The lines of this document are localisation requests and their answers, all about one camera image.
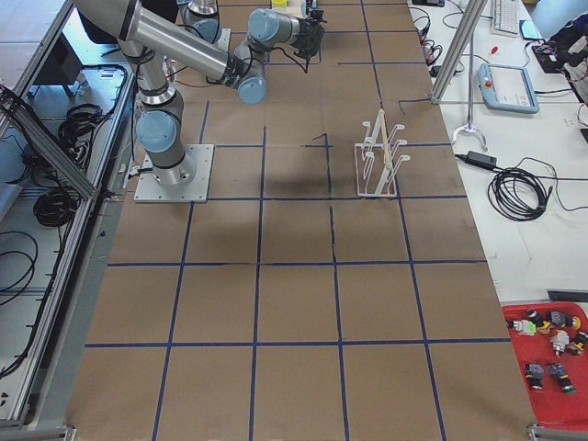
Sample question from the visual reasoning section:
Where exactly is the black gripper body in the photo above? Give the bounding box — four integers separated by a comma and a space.
293, 18, 324, 58

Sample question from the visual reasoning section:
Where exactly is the white keyboard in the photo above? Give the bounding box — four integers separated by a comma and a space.
491, 0, 519, 38

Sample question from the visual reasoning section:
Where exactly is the blue teach pendant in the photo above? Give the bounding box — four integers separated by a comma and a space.
478, 63, 539, 114

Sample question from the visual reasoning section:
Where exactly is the black power adapter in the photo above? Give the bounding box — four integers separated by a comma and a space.
465, 151, 497, 171

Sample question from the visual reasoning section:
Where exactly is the red parts tray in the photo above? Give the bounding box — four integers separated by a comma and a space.
503, 302, 587, 431

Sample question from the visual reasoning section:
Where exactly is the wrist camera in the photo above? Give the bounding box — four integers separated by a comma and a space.
306, 3, 326, 23

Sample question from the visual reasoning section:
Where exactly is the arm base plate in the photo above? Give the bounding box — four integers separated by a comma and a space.
216, 28, 232, 51
134, 144, 214, 203

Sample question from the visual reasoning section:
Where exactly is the white wire cup rack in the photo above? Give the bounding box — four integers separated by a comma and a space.
354, 108, 411, 198

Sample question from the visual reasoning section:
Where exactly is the aluminium frame post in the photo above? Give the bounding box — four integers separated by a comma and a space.
430, 0, 487, 104

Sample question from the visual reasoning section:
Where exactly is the coiled black cable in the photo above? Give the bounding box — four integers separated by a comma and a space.
487, 158, 560, 222

